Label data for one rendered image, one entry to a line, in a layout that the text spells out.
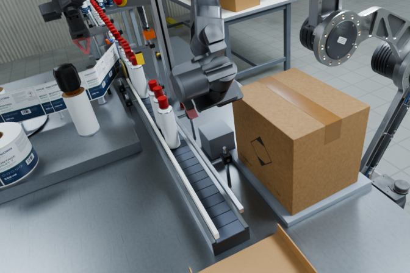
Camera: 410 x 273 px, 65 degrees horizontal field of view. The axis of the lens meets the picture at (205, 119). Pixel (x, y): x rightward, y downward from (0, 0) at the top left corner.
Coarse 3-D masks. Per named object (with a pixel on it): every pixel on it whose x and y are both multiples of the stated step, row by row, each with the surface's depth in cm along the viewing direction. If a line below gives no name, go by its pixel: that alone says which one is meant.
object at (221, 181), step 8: (144, 72) 156; (176, 120) 116; (184, 128) 112; (192, 144) 104; (200, 152) 99; (208, 160) 96; (216, 176) 90; (224, 184) 87; (232, 200) 82; (240, 208) 79
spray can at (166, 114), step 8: (160, 96) 107; (160, 104) 106; (168, 104) 108; (160, 112) 107; (168, 112) 107; (160, 120) 109; (168, 120) 109; (168, 128) 110; (176, 128) 113; (168, 136) 112; (176, 136) 114; (168, 144) 115; (176, 144) 115
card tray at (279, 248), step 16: (272, 240) 85; (288, 240) 82; (240, 256) 83; (256, 256) 82; (272, 256) 81; (288, 256) 81; (304, 256) 76; (192, 272) 77; (208, 272) 80; (224, 272) 79; (240, 272) 79; (256, 272) 78; (272, 272) 78; (288, 272) 77; (304, 272) 77
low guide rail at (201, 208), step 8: (128, 80) 162; (136, 96) 146; (144, 112) 137; (152, 120) 128; (160, 136) 117; (168, 152) 109; (176, 168) 102; (184, 176) 98; (184, 184) 98; (192, 192) 92; (200, 208) 87; (208, 216) 84; (208, 224) 83; (216, 232) 80
